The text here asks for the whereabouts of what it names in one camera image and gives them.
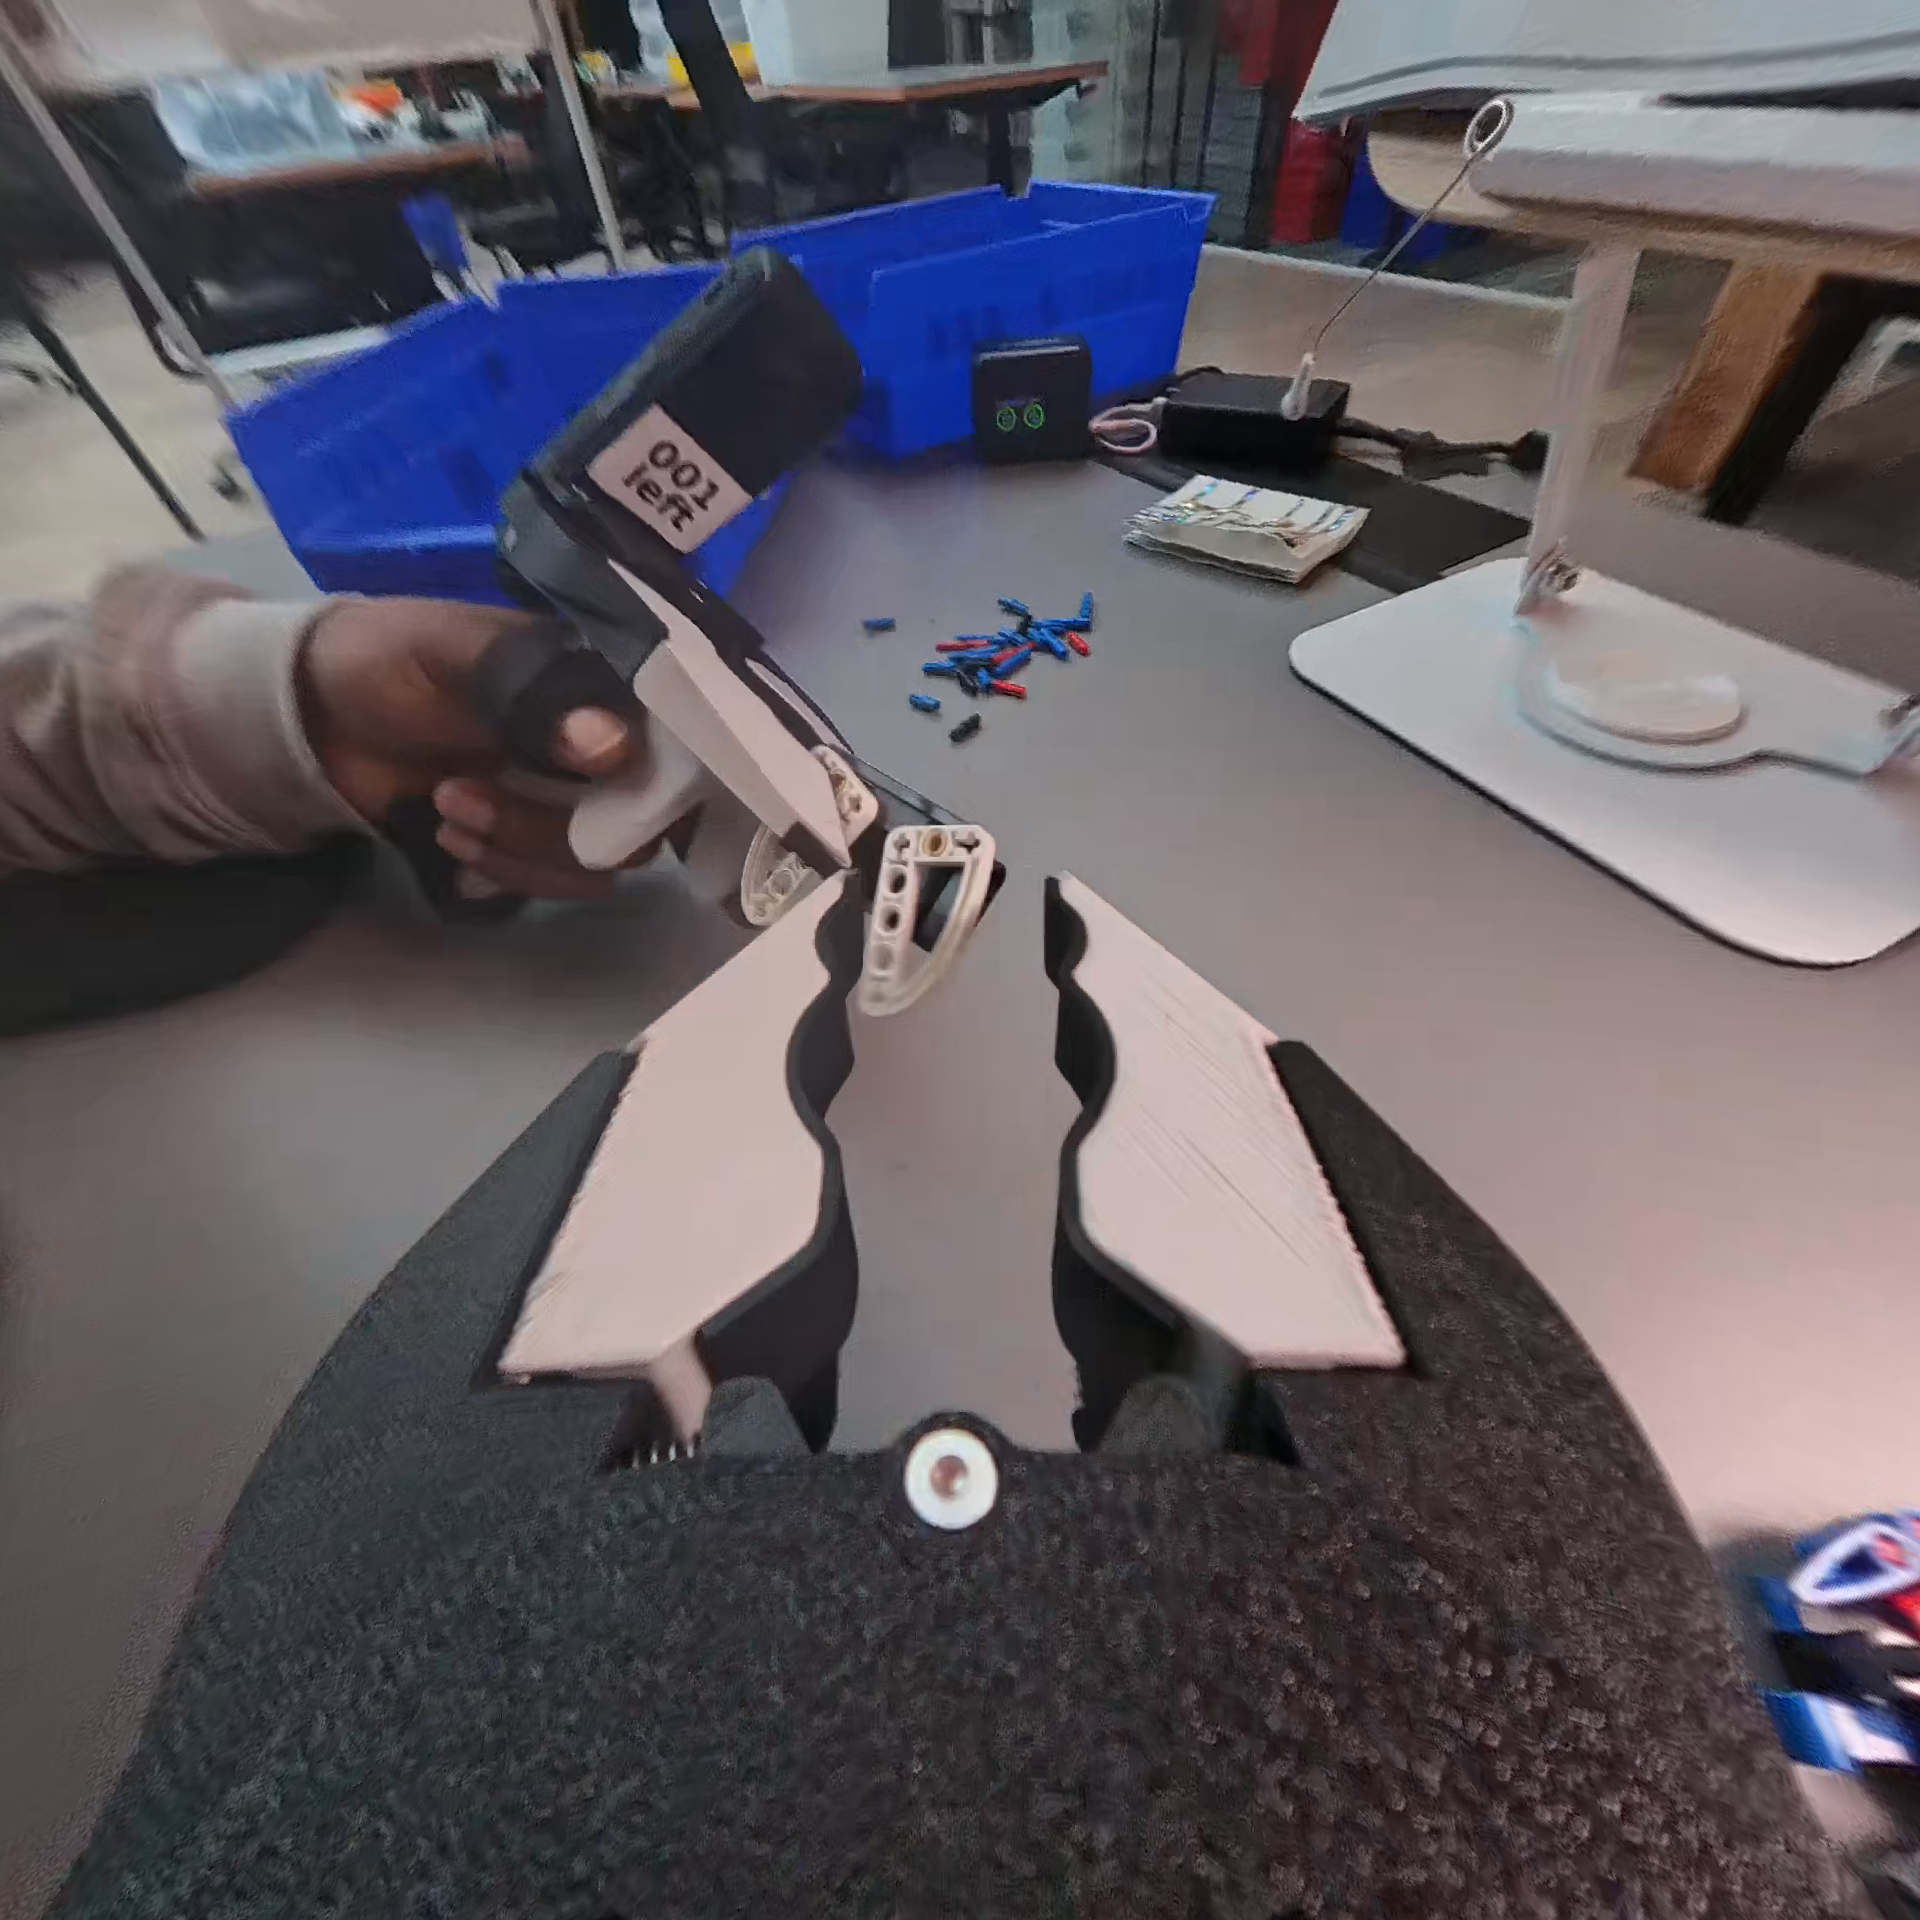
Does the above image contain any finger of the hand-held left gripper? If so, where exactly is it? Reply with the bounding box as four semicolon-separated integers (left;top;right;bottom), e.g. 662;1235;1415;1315
606;563;854;876
674;576;903;805

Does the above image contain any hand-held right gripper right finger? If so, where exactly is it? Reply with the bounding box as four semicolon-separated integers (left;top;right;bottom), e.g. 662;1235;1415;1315
1043;870;1411;1455

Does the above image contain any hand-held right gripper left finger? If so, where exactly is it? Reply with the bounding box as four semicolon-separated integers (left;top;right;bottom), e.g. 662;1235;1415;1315
495;874;861;1455

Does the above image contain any blue bin with label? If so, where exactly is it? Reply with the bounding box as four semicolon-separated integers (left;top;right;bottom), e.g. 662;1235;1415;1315
224;262;799;606

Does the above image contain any person's left forearm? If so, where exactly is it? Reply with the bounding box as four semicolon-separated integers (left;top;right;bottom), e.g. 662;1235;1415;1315
0;566;340;880

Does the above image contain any grey desk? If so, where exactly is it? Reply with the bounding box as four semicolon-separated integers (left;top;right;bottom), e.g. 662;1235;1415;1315
0;241;1920;1920

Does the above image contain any person's left hand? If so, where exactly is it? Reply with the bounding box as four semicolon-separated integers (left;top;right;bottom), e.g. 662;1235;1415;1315
301;601;670;902

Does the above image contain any pile of coloured pins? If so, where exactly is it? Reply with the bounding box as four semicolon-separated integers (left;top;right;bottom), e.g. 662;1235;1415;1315
859;589;1101;749

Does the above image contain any black device with green display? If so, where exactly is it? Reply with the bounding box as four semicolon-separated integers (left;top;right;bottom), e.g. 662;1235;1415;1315
971;337;1094;464

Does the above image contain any wooden background table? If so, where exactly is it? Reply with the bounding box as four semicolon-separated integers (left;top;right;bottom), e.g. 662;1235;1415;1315
593;61;1113;259

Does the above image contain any folded paper booklet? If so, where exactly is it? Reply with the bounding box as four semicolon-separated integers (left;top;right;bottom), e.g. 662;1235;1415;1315
1125;476;1373;589

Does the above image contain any black power adapter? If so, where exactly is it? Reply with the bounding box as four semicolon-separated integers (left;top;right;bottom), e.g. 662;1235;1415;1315
1158;366;1353;469

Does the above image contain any book stand with white base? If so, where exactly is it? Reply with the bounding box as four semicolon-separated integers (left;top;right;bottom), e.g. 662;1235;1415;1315
1290;91;1920;970

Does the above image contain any black chair armrest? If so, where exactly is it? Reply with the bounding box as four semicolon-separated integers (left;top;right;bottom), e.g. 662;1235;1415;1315
0;833;453;1041

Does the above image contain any rack of storage drawers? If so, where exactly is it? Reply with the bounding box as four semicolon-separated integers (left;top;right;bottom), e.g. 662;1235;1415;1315
1214;0;1443;250

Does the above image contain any toy brick car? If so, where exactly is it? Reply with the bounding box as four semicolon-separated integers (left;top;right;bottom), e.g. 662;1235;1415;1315
1746;1504;1920;1794

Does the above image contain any open instruction manual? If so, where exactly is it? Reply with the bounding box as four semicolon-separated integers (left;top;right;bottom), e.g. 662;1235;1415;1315
1292;0;1920;130

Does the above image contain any thin wire tether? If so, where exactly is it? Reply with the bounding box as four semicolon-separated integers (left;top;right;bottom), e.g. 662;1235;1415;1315
1283;97;1514;423

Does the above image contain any black power cable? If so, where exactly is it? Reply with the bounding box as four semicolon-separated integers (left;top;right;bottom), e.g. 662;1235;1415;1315
1342;421;1554;480

